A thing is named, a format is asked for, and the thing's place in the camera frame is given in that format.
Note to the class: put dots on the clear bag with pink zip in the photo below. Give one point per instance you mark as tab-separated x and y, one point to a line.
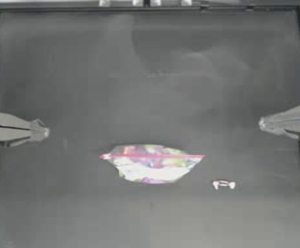
152	164

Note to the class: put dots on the black table frame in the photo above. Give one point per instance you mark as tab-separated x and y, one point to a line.
71	8

